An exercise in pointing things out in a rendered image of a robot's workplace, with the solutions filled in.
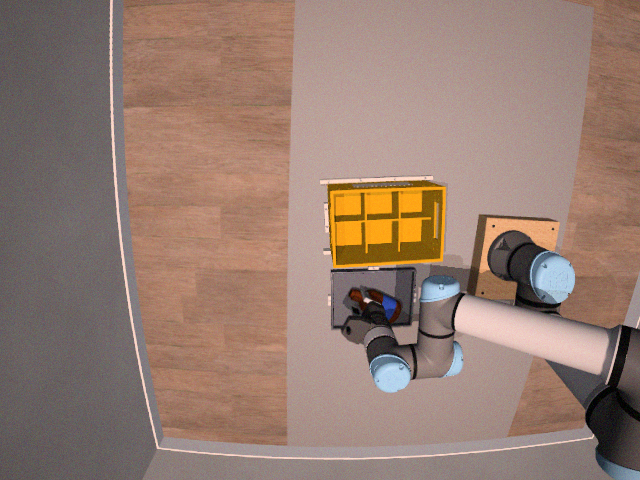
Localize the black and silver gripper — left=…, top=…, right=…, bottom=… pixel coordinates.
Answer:
left=341, top=290, right=397, bottom=352

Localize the brown glass bottle with blue label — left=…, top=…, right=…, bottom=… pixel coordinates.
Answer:
left=348, top=289, right=401, bottom=324

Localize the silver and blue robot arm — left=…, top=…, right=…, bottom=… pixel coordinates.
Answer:
left=366, top=230, right=640, bottom=480

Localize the yellow open-top crate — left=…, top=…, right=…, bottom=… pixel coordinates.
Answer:
left=327, top=180, right=446, bottom=268

